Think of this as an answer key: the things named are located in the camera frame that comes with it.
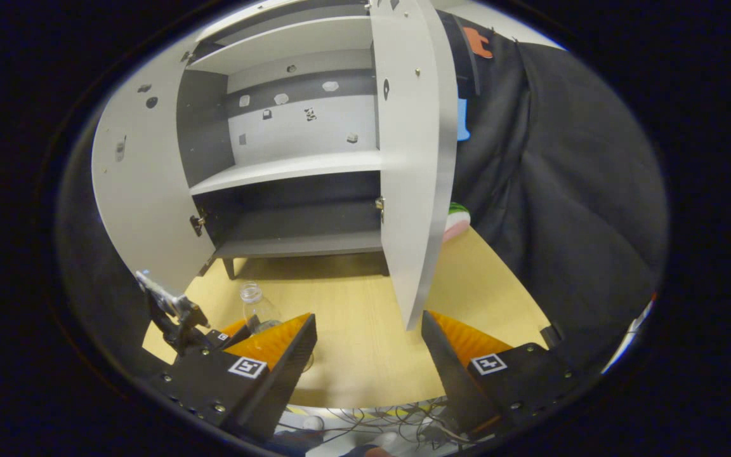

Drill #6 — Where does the white cabinet shelf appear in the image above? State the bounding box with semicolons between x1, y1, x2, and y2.
187;16;376;76
190;150;384;196

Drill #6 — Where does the tangle of cables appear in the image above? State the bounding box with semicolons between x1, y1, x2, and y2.
275;399;471;446

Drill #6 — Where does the white cabinet door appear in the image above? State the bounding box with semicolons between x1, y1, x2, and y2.
91;32;218;299
369;0;459;331

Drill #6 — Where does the green white pink object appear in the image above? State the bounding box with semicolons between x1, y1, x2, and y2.
444;202;471;242

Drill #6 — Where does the white and grey cabinet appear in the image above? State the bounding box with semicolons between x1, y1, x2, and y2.
175;0;392;281

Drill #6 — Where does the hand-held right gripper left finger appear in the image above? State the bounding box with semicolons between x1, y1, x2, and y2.
140;313;317;442

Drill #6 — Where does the clear plastic bottle green label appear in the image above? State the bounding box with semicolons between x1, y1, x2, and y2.
240;282;315;373

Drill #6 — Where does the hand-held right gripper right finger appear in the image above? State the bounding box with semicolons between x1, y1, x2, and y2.
421;311;585;434

